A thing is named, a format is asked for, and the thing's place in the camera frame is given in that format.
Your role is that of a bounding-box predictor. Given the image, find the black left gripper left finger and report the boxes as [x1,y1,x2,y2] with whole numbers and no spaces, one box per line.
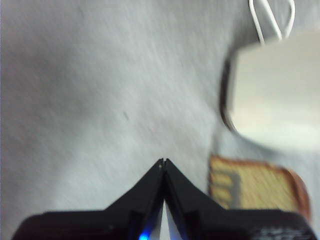
[11,157,165,240]

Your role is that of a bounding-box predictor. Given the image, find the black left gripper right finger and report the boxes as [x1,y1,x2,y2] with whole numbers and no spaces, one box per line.
[163,157,319,240]

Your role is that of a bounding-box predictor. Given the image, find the toasted bread slice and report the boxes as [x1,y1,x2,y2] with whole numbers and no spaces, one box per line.
[207,154,312,222]

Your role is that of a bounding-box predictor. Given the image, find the cream toaster with chrome top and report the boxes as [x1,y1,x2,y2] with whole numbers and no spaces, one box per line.
[219,31,320,158]

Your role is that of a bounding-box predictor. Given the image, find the white power cable with plug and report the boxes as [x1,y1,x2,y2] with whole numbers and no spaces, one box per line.
[248,0,296,45]

